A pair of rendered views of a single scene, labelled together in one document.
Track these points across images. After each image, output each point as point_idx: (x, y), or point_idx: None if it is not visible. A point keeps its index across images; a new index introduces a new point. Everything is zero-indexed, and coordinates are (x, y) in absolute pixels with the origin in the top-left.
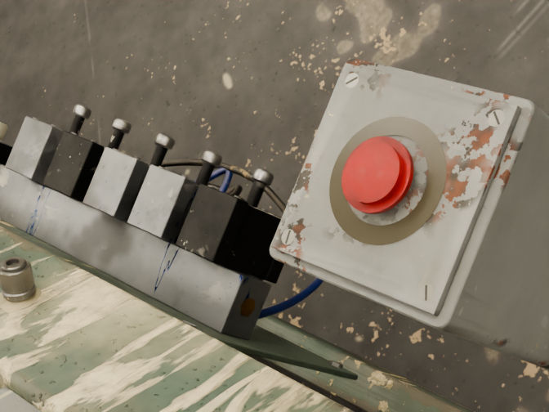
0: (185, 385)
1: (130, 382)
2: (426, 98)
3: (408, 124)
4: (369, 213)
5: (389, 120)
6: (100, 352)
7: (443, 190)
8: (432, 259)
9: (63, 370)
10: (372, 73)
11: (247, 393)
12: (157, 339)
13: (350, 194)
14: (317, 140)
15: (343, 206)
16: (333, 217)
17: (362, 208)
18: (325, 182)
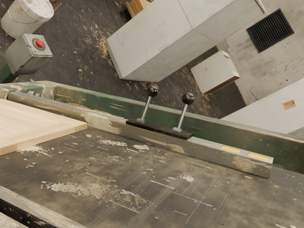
0: (19, 84)
1: (16, 86)
2: (35, 35)
3: (35, 38)
4: (42, 47)
5: (33, 38)
6: (6, 86)
7: (44, 44)
8: (48, 50)
9: (10, 87)
10: (27, 34)
11: (24, 83)
12: (4, 84)
13: (40, 45)
14: (28, 42)
15: (37, 48)
16: (37, 49)
17: (41, 46)
18: (33, 46)
